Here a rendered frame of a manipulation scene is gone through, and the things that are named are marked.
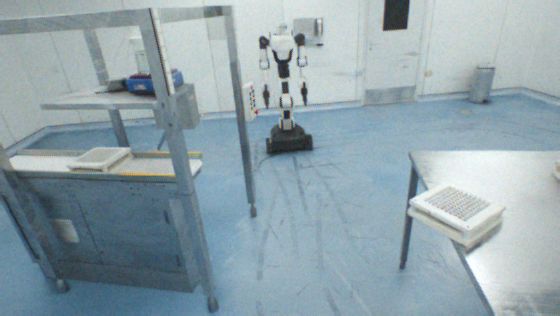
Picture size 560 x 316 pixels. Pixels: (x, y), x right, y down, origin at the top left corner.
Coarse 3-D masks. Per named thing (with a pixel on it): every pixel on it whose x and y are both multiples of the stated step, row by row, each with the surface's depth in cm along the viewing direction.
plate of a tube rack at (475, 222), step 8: (440, 184) 136; (448, 184) 135; (432, 192) 131; (464, 192) 129; (472, 192) 129; (416, 200) 126; (488, 200) 123; (424, 208) 122; (432, 208) 121; (488, 208) 119; (496, 208) 118; (504, 208) 119; (440, 216) 117; (448, 216) 116; (472, 216) 115; (480, 216) 115; (488, 216) 114; (456, 224) 112; (464, 224) 111; (472, 224) 111; (480, 224) 111; (464, 232) 110
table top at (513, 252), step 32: (416, 160) 173; (448, 160) 170; (480, 160) 168; (512, 160) 165; (544, 160) 163; (480, 192) 141; (512, 192) 139; (544, 192) 138; (512, 224) 120; (544, 224) 119; (480, 256) 107; (512, 256) 106; (544, 256) 105; (480, 288) 96; (512, 288) 95; (544, 288) 94
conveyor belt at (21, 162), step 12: (24, 156) 210; (36, 156) 208; (48, 156) 207; (60, 156) 206; (24, 168) 192; (36, 168) 191; (48, 168) 190; (60, 168) 189; (120, 168) 183; (132, 168) 182; (144, 168) 181; (156, 168) 180; (168, 168) 179; (192, 168) 178; (132, 180) 170
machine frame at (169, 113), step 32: (0, 32) 137; (32, 32) 135; (96, 64) 243; (160, 64) 130; (160, 96) 136; (0, 160) 174; (192, 192) 160; (32, 224) 192; (192, 224) 166; (64, 288) 216
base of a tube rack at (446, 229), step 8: (416, 216) 126; (424, 216) 124; (432, 216) 124; (432, 224) 121; (440, 224) 119; (448, 224) 119; (488, 224) 117; (496, 224) 120; (448, 232) 116; (456, 232) 115; (472, 232) 114; (480, 232) 114; (456, 240) 114; (464, 240) 111; (472, 240) 112
